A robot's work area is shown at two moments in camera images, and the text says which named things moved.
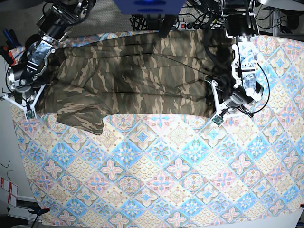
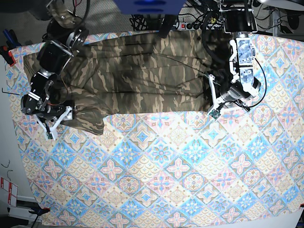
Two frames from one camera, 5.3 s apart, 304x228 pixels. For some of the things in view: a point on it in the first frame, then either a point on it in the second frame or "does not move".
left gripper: x=23 y=95 -> x=52 y=111
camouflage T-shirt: x=165 y=71 does not move
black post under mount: x=166 y=24 does not move
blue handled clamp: x=12 y=42 does not move
